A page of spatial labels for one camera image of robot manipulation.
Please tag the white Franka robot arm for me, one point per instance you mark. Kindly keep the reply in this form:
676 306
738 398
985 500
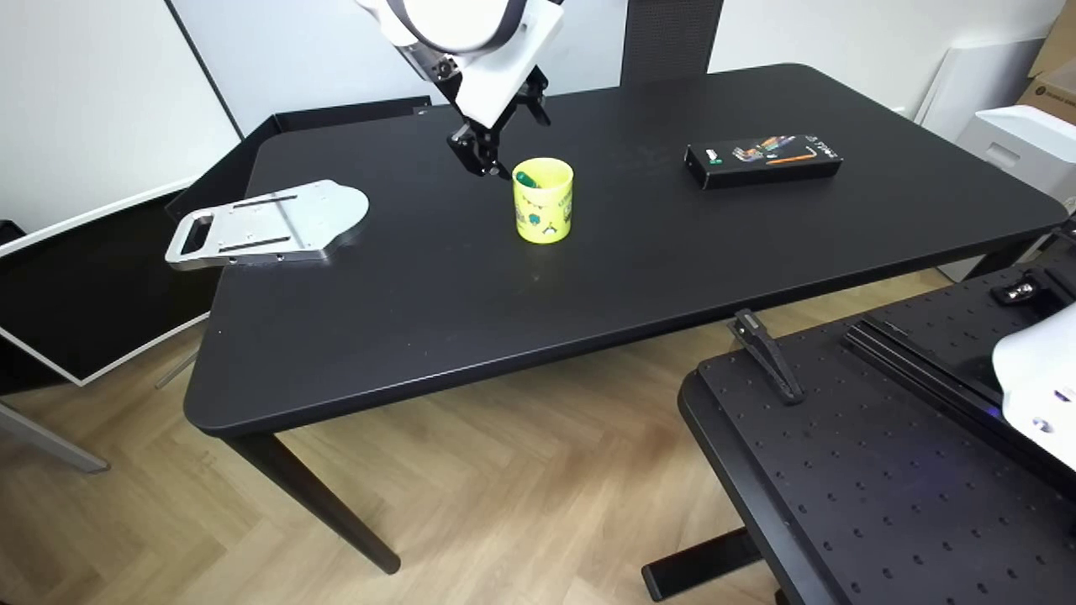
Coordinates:
473 54

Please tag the white box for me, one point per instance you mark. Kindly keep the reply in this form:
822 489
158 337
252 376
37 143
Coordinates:
1026 154

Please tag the white grater slicer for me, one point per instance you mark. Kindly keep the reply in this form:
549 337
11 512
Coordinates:
281 225

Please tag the black pillar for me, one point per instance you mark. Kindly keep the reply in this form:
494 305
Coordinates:
670 40

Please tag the black printed marker box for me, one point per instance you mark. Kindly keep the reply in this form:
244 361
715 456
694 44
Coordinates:
761 160

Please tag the grey metal stand leg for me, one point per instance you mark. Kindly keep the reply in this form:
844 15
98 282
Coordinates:
51 440

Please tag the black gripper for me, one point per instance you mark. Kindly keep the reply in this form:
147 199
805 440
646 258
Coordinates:
473 143

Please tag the black perforated mounting table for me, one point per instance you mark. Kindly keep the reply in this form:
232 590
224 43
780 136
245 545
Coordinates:
874 493

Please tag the white whiteboard panel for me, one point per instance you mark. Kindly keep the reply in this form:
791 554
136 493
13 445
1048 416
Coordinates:
291 54

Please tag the brown cardboard box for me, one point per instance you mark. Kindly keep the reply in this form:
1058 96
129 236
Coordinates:
1058 68

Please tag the leaning white board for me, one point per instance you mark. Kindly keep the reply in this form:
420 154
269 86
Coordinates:
970 78

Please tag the black mounting rail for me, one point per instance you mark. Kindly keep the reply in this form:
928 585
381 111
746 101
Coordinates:
920 363

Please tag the yellow printed mug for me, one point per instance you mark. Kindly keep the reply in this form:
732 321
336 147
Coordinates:
541 207

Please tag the black white framed panel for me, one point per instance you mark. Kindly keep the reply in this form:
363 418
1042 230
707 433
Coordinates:
101 290

